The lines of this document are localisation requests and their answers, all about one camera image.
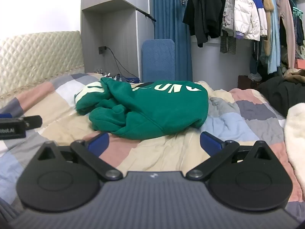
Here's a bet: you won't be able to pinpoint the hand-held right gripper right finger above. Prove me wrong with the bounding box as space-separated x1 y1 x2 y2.
186 131 273 181

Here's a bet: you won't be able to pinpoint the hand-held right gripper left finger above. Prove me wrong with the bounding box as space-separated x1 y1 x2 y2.
36 132 124 181

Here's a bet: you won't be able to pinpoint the green hoodie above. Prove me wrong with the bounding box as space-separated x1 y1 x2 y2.
75 77 209 139

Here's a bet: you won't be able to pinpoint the dark hanging clothes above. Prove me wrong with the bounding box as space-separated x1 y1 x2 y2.
289 0 305 47

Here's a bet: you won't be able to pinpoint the patchwork quilt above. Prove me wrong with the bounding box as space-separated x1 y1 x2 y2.
0 73 305 220

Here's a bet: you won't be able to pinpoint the beige quilted headboard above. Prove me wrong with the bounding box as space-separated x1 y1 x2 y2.
0 31 85 101

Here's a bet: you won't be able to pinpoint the dark brown box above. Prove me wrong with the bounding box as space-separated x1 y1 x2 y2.
238 75 260 92

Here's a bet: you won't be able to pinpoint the blue tray with small things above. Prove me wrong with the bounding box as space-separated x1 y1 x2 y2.
95 69 141 83

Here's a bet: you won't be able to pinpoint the black cloth pile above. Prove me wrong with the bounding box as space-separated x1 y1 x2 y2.
257 76 305 118

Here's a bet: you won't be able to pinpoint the white fluffy blanket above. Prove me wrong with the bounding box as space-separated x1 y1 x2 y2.
285 103 305 186

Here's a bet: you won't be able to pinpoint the blue padded board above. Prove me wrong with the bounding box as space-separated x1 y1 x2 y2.
142 39 175 83

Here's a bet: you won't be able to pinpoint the striped garment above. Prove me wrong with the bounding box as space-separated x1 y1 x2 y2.
219 32 236 53

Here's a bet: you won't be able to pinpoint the brown coat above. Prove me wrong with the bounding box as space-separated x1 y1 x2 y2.
283 69 305 84

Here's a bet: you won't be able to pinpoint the light blue garment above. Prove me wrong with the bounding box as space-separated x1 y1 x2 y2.
267 0 283 74

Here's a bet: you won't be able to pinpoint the white puffer jacket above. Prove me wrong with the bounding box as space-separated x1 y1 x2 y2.
222 0 261 41

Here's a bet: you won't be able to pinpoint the black hanging coat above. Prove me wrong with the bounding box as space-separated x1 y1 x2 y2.
182 0 227 48

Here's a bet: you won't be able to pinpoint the blue curtain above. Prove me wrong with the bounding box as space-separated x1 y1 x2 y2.
152 0 193 83

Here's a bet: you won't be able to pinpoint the black metal bar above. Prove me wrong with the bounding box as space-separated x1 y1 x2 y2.
136 7 157 22

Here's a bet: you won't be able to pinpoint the pink trousers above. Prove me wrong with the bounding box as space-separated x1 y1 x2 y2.
274 0 297 69

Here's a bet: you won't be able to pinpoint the black cable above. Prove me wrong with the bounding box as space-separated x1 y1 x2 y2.
106 48 140 79

